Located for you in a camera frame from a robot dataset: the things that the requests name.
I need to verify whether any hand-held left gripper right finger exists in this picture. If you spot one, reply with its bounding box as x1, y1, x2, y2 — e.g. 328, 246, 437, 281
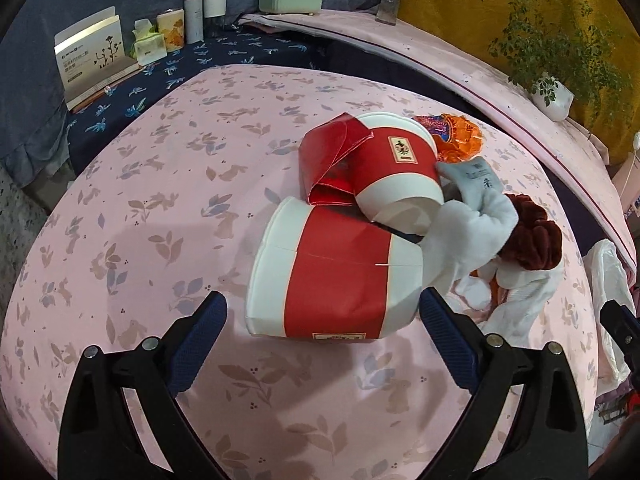
419, 287, 601, 480

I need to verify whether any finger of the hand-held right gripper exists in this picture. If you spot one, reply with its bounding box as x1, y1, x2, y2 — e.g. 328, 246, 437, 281
599, 299, 640, 361

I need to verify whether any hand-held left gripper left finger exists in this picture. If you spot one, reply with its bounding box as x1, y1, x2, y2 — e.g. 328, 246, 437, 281
57, 290, 231, 480

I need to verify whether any white plastic bin liner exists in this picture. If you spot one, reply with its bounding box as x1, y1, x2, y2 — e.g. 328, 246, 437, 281
582, 239, 633, 386

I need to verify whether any white cloth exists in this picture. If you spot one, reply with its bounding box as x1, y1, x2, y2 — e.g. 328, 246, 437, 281
452, 255, 566, 348

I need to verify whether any grey white sock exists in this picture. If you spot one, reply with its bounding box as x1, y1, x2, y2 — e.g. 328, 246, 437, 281
420, 156, 520, 296

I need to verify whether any brown fuzzy scrunchie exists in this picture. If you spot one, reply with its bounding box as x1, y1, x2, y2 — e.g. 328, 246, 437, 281
500, 192, 564, 273

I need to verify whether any large red white paper cup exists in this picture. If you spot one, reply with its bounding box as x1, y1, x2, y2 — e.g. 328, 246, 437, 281
246, 196, 426, 343

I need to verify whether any red white labelled paper cup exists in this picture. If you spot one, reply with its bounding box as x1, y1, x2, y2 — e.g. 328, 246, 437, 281
350, 111, 446, 237

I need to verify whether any red paper carton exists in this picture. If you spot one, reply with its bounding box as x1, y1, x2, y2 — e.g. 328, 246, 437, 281
298, 114, 375, 207

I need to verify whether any pink rabbit-print blanket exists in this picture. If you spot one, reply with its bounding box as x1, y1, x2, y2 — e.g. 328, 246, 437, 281
0, 62, 601, 480

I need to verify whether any small orange snack wrapper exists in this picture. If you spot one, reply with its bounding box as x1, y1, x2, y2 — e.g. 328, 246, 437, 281
412, 113, 483, 164

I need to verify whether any green plant in white pot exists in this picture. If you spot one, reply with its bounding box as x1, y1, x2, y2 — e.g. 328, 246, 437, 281
477, 0, 633, 122

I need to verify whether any navy floral sheet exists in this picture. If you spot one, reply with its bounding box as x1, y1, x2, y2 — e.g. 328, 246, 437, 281
65, 30, 331, 176

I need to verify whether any green tissue pack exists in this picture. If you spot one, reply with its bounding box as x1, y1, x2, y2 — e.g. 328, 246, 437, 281
131, 19, 168, 66

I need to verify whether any open white flower-print box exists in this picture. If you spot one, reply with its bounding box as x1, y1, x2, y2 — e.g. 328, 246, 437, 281
54, 6, 143, 111

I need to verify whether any small orange floral box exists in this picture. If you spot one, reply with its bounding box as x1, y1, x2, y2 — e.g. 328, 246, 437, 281
156, 7, 186, 53

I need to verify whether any white cylinder bottle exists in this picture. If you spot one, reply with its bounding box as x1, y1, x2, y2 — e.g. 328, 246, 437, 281
183, 0, 206, 45

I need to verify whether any white jar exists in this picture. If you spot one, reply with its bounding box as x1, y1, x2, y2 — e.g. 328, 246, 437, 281
202, 0, 228, 28

